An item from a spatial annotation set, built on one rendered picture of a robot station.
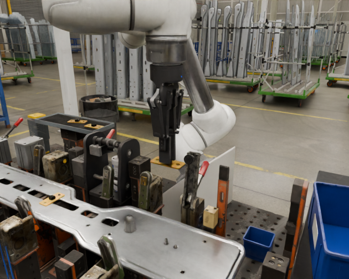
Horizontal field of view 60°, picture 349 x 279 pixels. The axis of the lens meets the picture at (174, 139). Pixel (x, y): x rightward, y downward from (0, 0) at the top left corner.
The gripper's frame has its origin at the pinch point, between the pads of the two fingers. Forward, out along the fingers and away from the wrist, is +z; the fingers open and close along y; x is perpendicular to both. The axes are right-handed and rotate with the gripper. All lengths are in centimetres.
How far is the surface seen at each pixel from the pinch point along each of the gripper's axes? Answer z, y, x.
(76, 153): 20, -19, -54
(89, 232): 28.7, 7.4, -22.4
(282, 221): 59, -71, 21
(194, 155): 8.1, -15.8, 0.1
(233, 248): 28.6, -6.8, 16.6
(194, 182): 15.7, -13.6, 1.3
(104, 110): 70, -217, -219
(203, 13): -62, -740, -321
